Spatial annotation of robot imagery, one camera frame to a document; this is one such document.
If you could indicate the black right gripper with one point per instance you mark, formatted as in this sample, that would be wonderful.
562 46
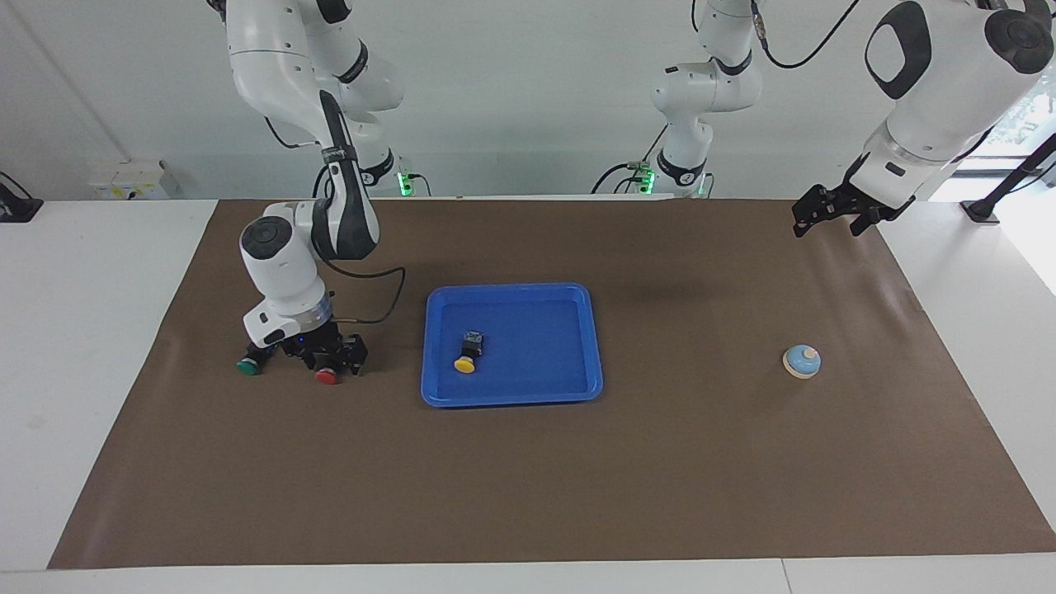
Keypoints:
326 340

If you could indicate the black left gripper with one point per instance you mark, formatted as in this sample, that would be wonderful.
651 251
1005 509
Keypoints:
850 205

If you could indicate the red push button switch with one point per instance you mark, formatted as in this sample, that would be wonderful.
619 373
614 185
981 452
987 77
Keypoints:
327 377

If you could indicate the green push button switch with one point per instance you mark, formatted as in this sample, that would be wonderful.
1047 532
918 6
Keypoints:
249 368

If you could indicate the yellow push button switch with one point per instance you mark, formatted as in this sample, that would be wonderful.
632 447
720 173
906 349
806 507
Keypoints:
467 359

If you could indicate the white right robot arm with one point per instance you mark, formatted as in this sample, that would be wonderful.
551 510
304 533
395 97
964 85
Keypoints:
280 272

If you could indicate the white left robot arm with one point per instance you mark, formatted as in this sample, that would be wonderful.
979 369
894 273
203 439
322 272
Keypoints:
949 82

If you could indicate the light blue service bell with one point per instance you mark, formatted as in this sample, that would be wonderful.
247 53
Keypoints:
802 361

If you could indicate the blue plastic tray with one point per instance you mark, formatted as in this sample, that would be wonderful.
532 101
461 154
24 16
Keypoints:
536 371

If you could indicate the black tripod stand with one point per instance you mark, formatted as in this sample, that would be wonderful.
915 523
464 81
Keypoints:
1011 177

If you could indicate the brown table mat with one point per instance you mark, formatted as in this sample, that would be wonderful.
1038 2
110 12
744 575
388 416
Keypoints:
528 478

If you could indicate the black stand foot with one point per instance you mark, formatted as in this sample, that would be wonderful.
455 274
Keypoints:
16 206

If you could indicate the white wall socket box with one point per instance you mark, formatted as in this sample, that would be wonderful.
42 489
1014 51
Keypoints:
132 181

